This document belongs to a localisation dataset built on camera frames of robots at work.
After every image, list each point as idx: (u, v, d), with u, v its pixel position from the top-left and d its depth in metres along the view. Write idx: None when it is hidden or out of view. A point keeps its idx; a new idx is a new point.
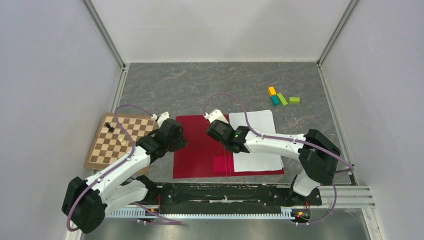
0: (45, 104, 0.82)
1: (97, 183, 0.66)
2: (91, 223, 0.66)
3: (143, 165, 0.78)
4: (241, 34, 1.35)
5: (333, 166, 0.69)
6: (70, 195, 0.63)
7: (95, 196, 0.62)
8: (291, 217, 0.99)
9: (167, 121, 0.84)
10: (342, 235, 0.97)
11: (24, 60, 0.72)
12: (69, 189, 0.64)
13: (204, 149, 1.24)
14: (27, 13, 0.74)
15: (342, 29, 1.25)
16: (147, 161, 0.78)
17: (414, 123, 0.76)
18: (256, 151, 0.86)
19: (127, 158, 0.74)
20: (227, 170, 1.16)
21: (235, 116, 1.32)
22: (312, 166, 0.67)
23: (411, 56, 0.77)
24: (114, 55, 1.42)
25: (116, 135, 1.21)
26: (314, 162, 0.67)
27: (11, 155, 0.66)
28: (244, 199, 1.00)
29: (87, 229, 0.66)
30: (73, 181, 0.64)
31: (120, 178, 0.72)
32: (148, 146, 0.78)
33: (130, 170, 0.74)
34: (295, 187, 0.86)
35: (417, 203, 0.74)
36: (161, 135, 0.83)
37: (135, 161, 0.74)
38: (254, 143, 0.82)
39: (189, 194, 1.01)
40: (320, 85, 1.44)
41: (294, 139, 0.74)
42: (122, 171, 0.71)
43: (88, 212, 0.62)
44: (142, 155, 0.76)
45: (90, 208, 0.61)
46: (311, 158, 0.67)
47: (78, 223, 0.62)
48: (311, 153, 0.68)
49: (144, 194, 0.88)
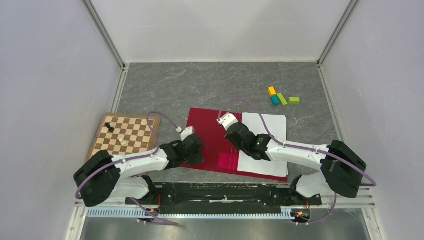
0: (45, 104, 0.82)
1: (120, 163, 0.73)
2: (95, 199, 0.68)
3: (157, 167, 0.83)
4: (241, 34, 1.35)
5: (357, 180, 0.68)
6: (93, 164, 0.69)
7: (115, 174, 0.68)
8: (291, 217, 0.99)
9: (192, 136, 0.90)
10: (342, 235, 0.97)
11: (24, 60, 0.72)
12: (94, 159, 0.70)
13: (210, 147, 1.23)
14: (27, 13, 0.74)
15: (342, 29, 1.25)
16: (163, 166, 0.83)
17: (414, 123, 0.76)
18: (278, 159, 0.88)
19: (151, 154, 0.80)
20: (231, 167, 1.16)
21: (248, 119, 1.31)
22: (335, 179, 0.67)
23: (411, 56, 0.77)
24: (114, 55, 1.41)
25: (116, 135, 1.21)
26: (338, 174, 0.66)
27: (11, 155, 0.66)
28: (244, 199, 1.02)
29: (89, 203, 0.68)
30: (101, 153, 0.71)
31: (139, 168, 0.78)
32: (169, 155, 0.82)
33: (149, 166, 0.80)
34: (298, 187, 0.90)
35: (418, 203, 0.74)
36: (182, 147, 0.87)
37: (155, 160, 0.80)
38: (277, 152, 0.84)
39: (189, 194, 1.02)
40: (320, 85, 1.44)
41: (317, 149, 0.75)
42: (143, 163, 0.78)
43: (100, 186, 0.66)
44: (164, 158, 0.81)
45: (106, 182, 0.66)
46: (334, 170, 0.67)
47: (85, 192, 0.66)
48: (334, 164, 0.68)
49: (144, 193, 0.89)
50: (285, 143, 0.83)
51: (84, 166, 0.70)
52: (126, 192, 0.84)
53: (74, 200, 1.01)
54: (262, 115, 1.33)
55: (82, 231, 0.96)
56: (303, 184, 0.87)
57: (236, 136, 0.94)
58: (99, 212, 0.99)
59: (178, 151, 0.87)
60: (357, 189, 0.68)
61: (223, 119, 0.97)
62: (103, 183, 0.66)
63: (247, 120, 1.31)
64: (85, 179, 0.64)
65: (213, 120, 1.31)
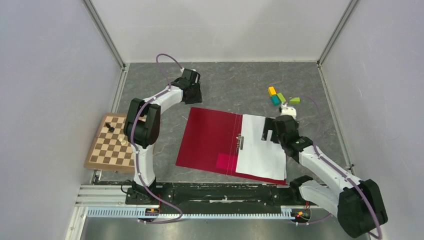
0: (44, 104, 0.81)
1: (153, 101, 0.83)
2: (152, 136, 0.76)
3: (176, 98, 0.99)
4: (241, 34, 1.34)
5: (369, 225, 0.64)
6: (131, 112, 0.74)
7: (156, 107, 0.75)
8: (291, 217, 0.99)
9: (187, 69, 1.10)
10: (342, 235, 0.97)
11: (24, 59, 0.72)
12: (130, 107, 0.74)
13: (210, 149, 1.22)
14: (28, 14, 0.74)
15: (342, 29, 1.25)
16: (180, 96, 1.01)
17: (414, 123, 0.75)
18: (305, 165, 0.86)
19: (169, 90, 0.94)
20: (229, 168, 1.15)
21: (249, 119, 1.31)
22: (346, 208, 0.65)
23: (411, 56, 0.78)
24: (114, 55, 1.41)
25: (116, 134, 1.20)
26: (352, 207, 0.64)
27: (11, 155, 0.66)
28: (244, 199, 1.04)
29: (150, 142, 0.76)
30: (133, 100, 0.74)
31: (167, 102, 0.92)
32: (179, 86, 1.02)
33: (171, 99, 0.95)
34: (301, 187, 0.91)
35: (418, 202, 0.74)
36: (184, 79, 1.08)
37: (173, 92, 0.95)
38: (311, 159, 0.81)
39: (190, 195, 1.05)
40: (320, 85, 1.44)
41: (348, 177, 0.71)
42: (170, 96, 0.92)
43: (150, 122, 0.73)
44: (179, 89, 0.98)
45: (153, 116, 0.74)
46: (351, 203, 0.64)
47: (141, 135, 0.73)
48: (355, 198, 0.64)
49: (152, 179, 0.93)
50: (322, 156, 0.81)
51: (127, 117, 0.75)
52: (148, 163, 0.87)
53: (75, 199, 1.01)
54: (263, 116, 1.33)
55: (83, 231, 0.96)
56: (309, 186, 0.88)
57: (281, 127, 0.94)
58: (99, 212, 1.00)
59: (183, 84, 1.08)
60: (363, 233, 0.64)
61: (284, 109, 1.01)
62: (152, 118, 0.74)
63: (247, 120, 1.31)
64: (134, 123, 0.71)
65: (212, 121, 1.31)
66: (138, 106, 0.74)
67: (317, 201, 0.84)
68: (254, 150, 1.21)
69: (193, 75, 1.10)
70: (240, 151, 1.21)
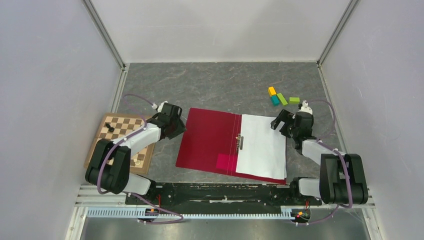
0: (45, 104, 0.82)
1: (124, 141, 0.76)
2: (121, 182, 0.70)
3: (152, 137, 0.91)
4: (241, 34, 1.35)
5: (343, 193, 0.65)
6: (97, 156, 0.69)
7: (125, 150, 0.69)
8: (291, 217, 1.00)
9: (167, 103, 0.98)
10: (342, 235, 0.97)
11: (24, 59, 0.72)
12: (96, 151, 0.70)
13: (209, 149, 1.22)
14: (27, 14, 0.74)
15: (342, 29, 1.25)
16: (158, 134, 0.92)
17: (414, 123, 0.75)
18: (308, 153, 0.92)
19: (144, 128, 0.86)
20: (229, 168, 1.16)
21: (248, 119, 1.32)
22: (324, 169, 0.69)
23: (410, 56, 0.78)
24: (114, 55, 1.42)
25: (116, 135, 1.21)
26: (328, 166, 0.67)
27: (11, 154, 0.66)
28: (244, 199, 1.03)
29: (118, 190, 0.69)
30: (99, 143, 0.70)
31: (140, 143, 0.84)
32: (157, 123, 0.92)
33: (146, 138, 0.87)
34: (300, 179, 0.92)
35: (418, 202, 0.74)
36: (163, 116, 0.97)
37: (149, 131, 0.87)
38: (310, 144, 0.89)
39: (189, 195, 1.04)
40: (320, 85, 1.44)
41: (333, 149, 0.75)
42: (143, 136, 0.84)
43: (117, 168, 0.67)
44: (156, 126, 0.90)
45: (120, 161, 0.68)
46: (328, 161, 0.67)
47: (106, 183, 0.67)
48: (333, 160, 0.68)
49: (147, 186, 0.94)
50: (320, 141, 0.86)
51: (91, 162, 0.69)
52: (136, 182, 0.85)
53: (75, 199, 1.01)
54: (263, 115, 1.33)
55: (83, 231, 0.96)
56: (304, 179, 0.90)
57: (297, 121, 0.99)
58: (99, 213, 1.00)
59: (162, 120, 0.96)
60: (335, 201, 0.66)
61: (305, 105, 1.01)
62: (119, 162, 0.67)
63: (247, 120, 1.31)
64: (99, 171, 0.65)
65: (213, 122, 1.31)
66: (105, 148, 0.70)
67: (312, 192, 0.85)
68: (254, 150, 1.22)
69: (174, 109, 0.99)
70: (240, 151, 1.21)
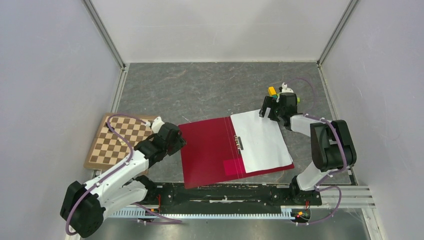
0: (45, 105, 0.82)
1: (96, 187, 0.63)
2: (90, 227, 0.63)
3: (140, 170, 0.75)
4: (241, 34, 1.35)
5: (335, 156, 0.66)
6: (68, 199, 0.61)
7: (94, 202, 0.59)
8: (291, 217, 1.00)
9: (166, 125, 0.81)
10: (342, 236, 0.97)
11: (24, 60, 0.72)
12: (67, 193, 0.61)
13: (214, 152, 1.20)
14: (28, 14, 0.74)
15: (342, 30, 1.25)
16: (146, 165, 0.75)
17: (414, 123, 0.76)
18: (296, 127, 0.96)
19: (126, 163, 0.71)
20: (239, 171, 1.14)
21: (247, 118, 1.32)
22: (314, 137, 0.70)
23: (411, 56, 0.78)
24: (114, 55, 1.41)
25: (116, 135, 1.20)
26: (317, 134, 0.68)
27: (11, 154, 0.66)
28: (244, 199, 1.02)
29: (86, 234, 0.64)
30: (72, 186, 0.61)
31: (119, 183, 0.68)
32: (148, 148, 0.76)
33: (129, 175, 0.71)
34: (298, 177, 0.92)
35: (418, 202, 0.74)
36: (159, 139, 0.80)
37: (133, 165, 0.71)
38: (298, 118, 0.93)
39: (189, 195, 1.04)
40: (320, 85, 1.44)
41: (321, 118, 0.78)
42: (123, 174, 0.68)
43: (84, 219, 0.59)
44: (142, 159, 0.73)
45: (88, 213, 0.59)
46: (317, 130, 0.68)
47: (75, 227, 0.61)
48: (322, 127, 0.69)
49: (143, 194, 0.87)
50: (307, 115, 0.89)
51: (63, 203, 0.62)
52: (124, 201, 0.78)
53: None
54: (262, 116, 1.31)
55: None
56: (303, 173, 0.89)
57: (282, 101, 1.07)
58: None
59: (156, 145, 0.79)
60: (329, 165, 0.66)
61: (285, 87, 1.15)
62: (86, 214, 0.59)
63: (237, 119, 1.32)
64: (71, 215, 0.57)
65: (216, 124, 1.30)
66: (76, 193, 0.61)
67: (309, 180, 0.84)
68: (254, 149, 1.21)
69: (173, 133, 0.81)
70: (244, 152, 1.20)
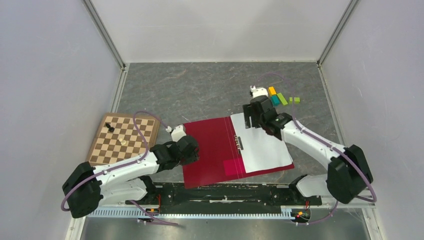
0: (45, 105, 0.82)
1: (102, 174, 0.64)
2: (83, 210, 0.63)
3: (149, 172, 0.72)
4: (241, 34, 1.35)
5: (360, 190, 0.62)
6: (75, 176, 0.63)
7: (96, 189, 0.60)
8: (291, 217, 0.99)
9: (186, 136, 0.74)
10: (342, 236, 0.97)
11: (24, 59, 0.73)
12: (76, 171, 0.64)
13: (214, 152, 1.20)
14: (28, 14, 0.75)
15: (342, 30, 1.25)
16: (155, 169, 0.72)
17: (413, 123, 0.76)
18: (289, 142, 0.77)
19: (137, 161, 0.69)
20: (238, 171, 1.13)
21: None
22: (337, 179, 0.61)
23: (410, 56, 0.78)
24: (114, 55, 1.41)
25: (116, 135, 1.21)
26: (342, 176, 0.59)
27: (11, 154, 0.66)
28: (244, 199, 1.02)
29: (77, 215, 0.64)
30: (82, 165, 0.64)
31: (127, 177, 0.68)
32: (161, 155, 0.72)
33: (138, 174, 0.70)
34: (299, 183, 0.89)
35: (417, 202, 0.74)
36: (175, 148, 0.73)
37: (143, 166, 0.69)
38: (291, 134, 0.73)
39: (189, 194, 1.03)
40: (320, 85, 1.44)
41: (332, 146, 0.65)
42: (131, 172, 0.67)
43: (81, 200, 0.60)
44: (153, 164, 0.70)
45: (87, 196, 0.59)
46: (341, 172, 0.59)
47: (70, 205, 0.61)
48: (343, 166, 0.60)
49: (141, 195, 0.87)
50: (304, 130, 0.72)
51: (68, 178, 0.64)
52: (121, 196, 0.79)
53: None
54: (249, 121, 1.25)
55: (83, 231, 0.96)
56: (304, 180, 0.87)
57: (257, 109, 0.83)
58: (99, 213, 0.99)
59: (171, 153, 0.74)
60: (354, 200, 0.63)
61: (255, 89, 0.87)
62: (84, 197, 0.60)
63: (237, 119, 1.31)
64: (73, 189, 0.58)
65: (216, 124, 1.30)
66: (83, 173, 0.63)
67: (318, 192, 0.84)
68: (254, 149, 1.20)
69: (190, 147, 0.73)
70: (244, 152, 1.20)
